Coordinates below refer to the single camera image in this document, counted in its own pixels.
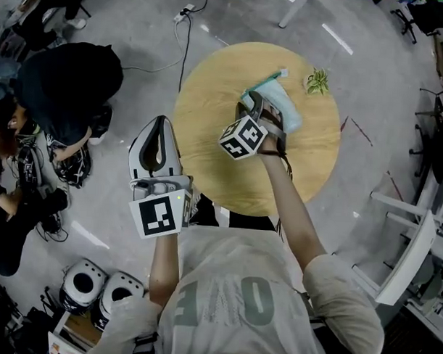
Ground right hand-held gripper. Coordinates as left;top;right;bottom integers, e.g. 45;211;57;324
218;89;290;163

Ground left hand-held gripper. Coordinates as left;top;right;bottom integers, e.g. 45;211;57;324
125;115;196;242

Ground light teal zipper pouch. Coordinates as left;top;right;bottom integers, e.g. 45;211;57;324
241;65;305;135

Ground person's left forearm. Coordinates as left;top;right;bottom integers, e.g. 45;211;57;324
147;231;183;307

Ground person's right forearm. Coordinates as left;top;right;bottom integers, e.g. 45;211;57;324
255;136;333;272

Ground person's right hand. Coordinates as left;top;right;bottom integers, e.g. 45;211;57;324
262;104;283;126

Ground small potted green plant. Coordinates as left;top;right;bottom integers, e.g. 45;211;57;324
303;66;332;96

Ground person's black trousers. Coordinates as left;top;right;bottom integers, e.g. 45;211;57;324
194;192;281;233

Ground white table leg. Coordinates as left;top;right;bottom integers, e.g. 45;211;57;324
278;0;316;30

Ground white power strip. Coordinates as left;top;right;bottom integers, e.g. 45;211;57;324
173;3;196;25

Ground person's cream printed shirt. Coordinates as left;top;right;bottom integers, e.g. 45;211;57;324
94;221;389;354

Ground black metal chair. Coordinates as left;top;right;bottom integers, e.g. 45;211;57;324
407;86;443;185

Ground cardboard box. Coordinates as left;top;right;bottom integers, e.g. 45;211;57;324
46;310;106;354

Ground black office chair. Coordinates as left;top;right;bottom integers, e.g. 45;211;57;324
388;0;443;46

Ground white chair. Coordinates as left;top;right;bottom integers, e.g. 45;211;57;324
349;190;440;308

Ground black bag with cables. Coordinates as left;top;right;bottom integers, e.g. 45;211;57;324
49;144;94;190

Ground black floor cable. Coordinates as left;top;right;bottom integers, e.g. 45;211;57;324
178;0;209;94

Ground white floor cable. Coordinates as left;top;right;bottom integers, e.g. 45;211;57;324
122;19;189;75

